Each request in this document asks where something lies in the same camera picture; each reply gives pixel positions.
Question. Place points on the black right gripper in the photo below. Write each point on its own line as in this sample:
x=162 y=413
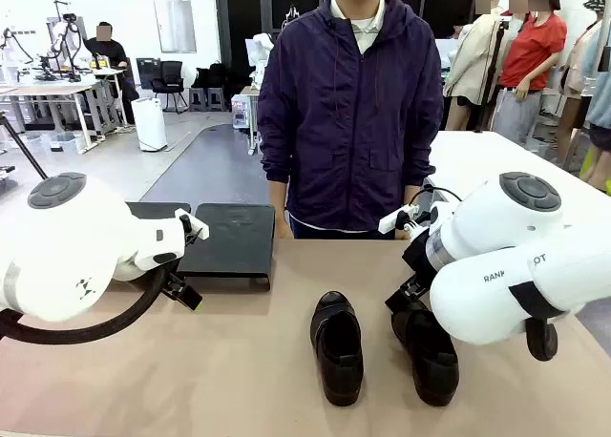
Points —
x=419 y=258

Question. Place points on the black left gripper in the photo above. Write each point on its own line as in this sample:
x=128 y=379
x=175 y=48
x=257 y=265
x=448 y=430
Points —
x=172 y=283

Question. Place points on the black leather shoe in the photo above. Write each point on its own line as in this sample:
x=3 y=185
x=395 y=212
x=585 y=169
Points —
x=336 y=351
x=429 y=360

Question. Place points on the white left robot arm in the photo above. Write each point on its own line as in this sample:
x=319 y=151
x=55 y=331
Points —
x=71 y=246

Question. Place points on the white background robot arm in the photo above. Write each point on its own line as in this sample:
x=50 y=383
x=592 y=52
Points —
x=260 y=50

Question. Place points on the person's left forearm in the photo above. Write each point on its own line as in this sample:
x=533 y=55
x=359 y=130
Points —
x=413 y=194

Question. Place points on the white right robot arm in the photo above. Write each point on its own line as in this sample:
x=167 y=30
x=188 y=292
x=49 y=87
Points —
x=477 y=284

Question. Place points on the person's right forearm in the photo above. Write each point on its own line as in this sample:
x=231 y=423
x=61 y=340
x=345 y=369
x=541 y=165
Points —
x=279 y=197

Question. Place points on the black metal shoe stand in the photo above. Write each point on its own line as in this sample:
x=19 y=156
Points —
x=153 y=210
x=229 y=246

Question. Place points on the person's right hand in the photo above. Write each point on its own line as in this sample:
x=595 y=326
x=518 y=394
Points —
x=285 y=227

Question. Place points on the white table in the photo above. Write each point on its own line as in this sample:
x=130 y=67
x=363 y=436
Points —
x=477 y=160

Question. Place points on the small wooden side table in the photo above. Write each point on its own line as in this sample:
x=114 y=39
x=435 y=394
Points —
x=253 y=139

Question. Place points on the white air purifier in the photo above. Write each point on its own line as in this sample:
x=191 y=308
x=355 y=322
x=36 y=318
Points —
x=149 y=124

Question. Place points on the person in purple jacket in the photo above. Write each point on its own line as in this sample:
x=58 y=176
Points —
x=353 y=122

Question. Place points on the lit computer case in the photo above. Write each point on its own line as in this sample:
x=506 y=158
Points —
x=242 y=111

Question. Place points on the grey stool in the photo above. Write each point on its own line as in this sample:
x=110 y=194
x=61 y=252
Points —
x=216 y=99
x=197 y=99

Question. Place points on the clear storage box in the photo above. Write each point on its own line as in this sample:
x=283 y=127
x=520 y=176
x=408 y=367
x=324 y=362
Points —
x=59 y=142

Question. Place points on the black office chair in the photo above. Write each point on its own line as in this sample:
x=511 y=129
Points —
x=171 y=81

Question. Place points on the black bag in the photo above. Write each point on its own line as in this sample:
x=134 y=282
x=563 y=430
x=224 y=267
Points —
x=210 y=76

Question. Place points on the black tripod leg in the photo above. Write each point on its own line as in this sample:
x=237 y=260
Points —
x=24 y=146

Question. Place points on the grey framed workbench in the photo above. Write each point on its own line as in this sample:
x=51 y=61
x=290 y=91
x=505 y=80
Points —
x=57 y=91

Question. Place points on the mannequin in beige coat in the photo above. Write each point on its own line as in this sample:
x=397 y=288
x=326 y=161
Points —
x=475 y=60

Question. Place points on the seated person in black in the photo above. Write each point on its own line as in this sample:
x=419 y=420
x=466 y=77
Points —
x=111 y=60

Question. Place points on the figure in red shirt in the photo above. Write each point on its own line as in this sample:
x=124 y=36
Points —
x=532 y=50

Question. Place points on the mannequin in cream top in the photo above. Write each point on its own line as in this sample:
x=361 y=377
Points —
x=575 y=74

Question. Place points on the patterned bucket hat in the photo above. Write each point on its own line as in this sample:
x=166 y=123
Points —
x=596 y=0

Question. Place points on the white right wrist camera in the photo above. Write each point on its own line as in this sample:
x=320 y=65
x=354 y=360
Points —
x=396 y=219

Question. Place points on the grey wall panel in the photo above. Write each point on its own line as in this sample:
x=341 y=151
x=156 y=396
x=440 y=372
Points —
x=175 y=27

